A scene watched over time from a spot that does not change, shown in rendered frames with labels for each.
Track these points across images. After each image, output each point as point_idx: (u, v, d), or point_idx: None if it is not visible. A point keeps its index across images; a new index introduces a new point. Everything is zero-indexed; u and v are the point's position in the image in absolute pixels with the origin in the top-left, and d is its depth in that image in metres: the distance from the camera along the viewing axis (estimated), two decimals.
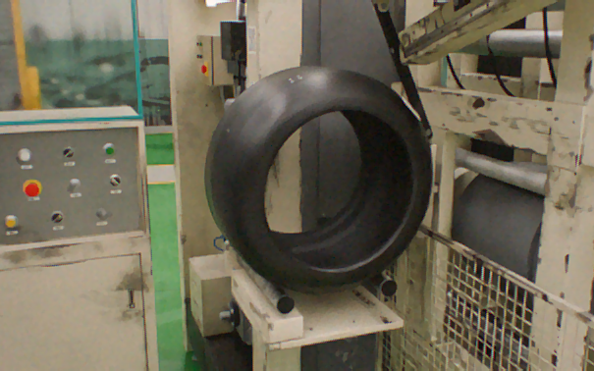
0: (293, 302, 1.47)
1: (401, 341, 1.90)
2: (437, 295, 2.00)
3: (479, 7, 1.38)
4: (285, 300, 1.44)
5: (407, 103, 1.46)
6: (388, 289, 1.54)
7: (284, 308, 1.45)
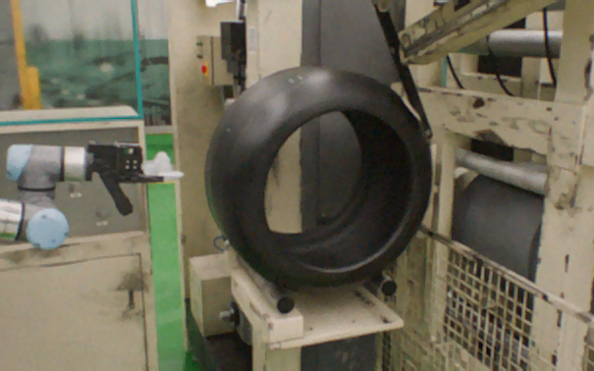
0: (293, 302, 1.47)
1: (401, 341, 1.90)
2: (437, 295, 2.00)
3: (479, 7, 1.38)
4: (285, 300, 1.44)
5: (407, 103, 1.46)
6: (388, 289, 1.54)
7: (284, 308, 1.45)
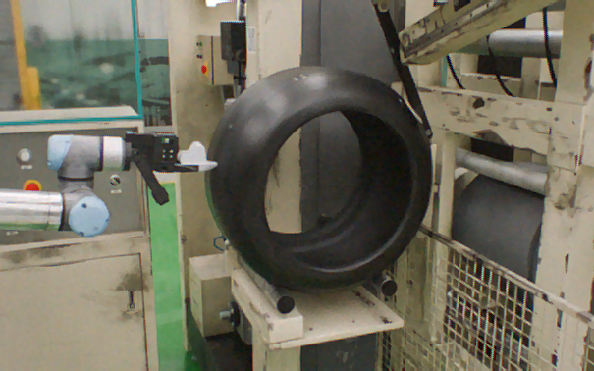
0: (292, 298, 1.47)
1: (401, 341, 1.90)
2: (437, 295, 2.00)
3: (479, 7, 1.38)
4: (283, 301, 1.44)
5: (409, 106, 1.46)
6: (388, 290, 1.54)
7: (285, 308, 1.45)
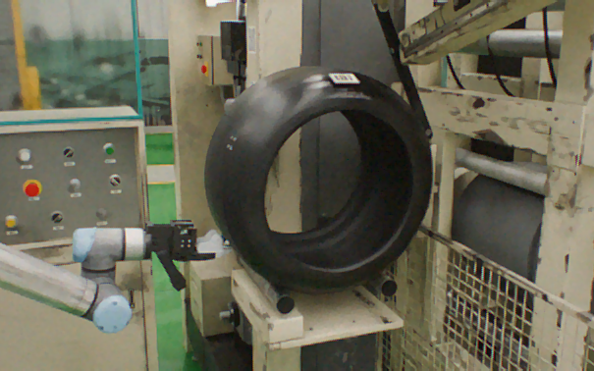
0: (275, 302, 1.45)
1: (401, 341, 1.90)
2: (437, 295, 2.00)
3: (479, 7, 1.38)
4: (287, 311, 1.45)
5: (338, 76, 1.38)
6: (392, 289, 1.54)
7: (289, 303, 1.45)
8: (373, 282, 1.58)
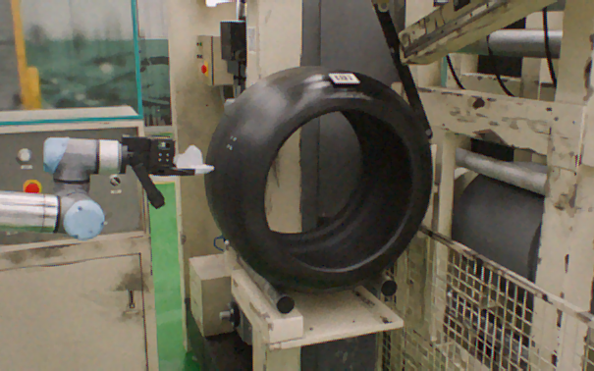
0: (275, 302, 1.45)
1: (401, 341, 1.90)
2: (437, 295, 2.00)
3: (479, 7, 1.38)
4: (287, 311, 1.45)
5: (338, 76, 1.38)
6: (392, 289, 1.54)
7: (289, 303, 1.45)
8: (373, 282, 1.58)
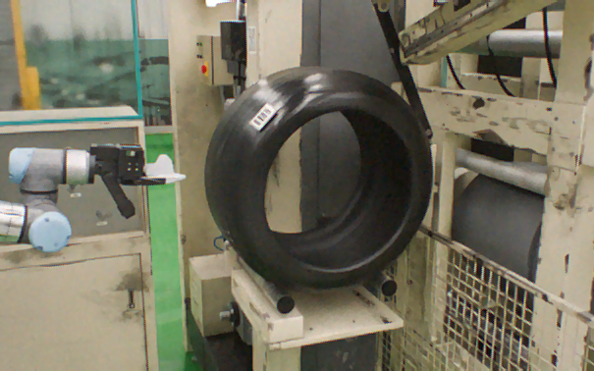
0: (289, 308, 1.47)
1: (401, 341, 1.90)
2: (437, 295, 2.00)
3: (479, 7, 1.38)
4: (290, 300, 1.45)
5: (257, 119, 1.34)
6: (389, 287, 1.54)
7: (283, 305, 1.44)
8: None
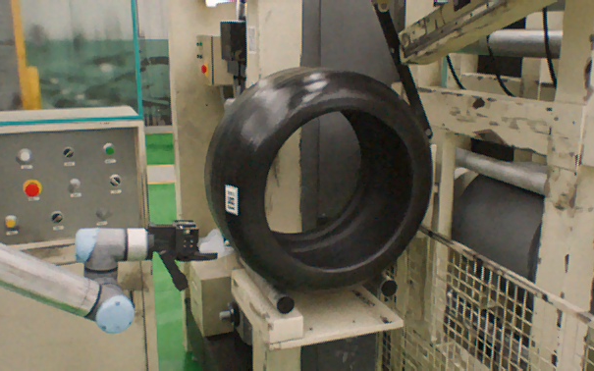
0: (280, 295, 1.45)
1: (401, 341, 1.90)
2: (437, 295, 2.00)
3: (479, 7, 1.38)
4: (282, 310, 1.45)
5: (229, 204, 1.36)
6: (391, 291, 1.54)
7: (289, 306, 1.45)
8: (377, 275, 1.58)
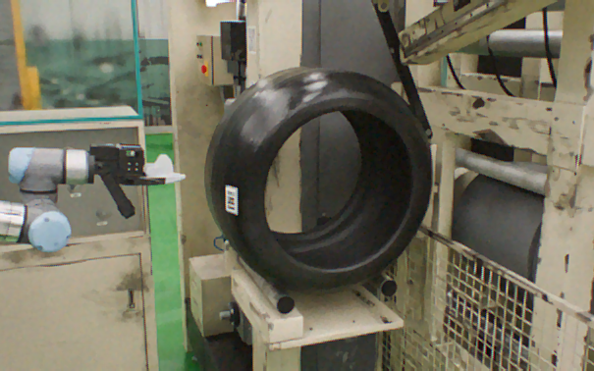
0: (280, 295, 1.45)
1: (401, 341, 1.90)
2: (437, 295, 2.00)
3: (479, 7, 1.38)
4: (282, 310, 1.45)
5: (229, 204, 1.36)
6: (391, 291, 1.54)
7: (289, 306, 1.45)
8: (377, 275, 1.58)
